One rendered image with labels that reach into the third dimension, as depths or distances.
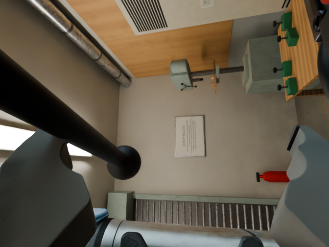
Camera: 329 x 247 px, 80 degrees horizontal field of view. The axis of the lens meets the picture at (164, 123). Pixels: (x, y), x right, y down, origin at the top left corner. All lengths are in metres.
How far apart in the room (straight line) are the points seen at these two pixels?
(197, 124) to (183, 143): 0.36
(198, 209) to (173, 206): 0.36
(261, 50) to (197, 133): 1.39
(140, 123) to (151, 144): 0.39
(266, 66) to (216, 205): 1.85
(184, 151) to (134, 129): 0.91
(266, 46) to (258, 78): 0.36
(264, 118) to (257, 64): 1.04
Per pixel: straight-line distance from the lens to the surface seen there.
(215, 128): 3.05
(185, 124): 3.08
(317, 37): 0.27
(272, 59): 2.40
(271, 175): 2.91
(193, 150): 3.01
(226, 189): 3.02
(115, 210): 3.12
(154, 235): 0.43
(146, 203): 3.19
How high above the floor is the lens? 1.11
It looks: 14 degrees up
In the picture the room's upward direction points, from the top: 93 degrees counter-clockwise
